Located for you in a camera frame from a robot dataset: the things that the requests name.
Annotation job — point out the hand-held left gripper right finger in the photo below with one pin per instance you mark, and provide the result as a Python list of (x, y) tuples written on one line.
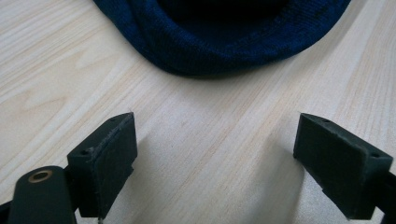
[(339, 165)]

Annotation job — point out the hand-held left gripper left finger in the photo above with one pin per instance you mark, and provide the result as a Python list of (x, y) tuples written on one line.
[(102, 168)]

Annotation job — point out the dark blue knitted hat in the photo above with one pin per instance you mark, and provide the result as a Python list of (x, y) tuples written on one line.
[(218, 37)]

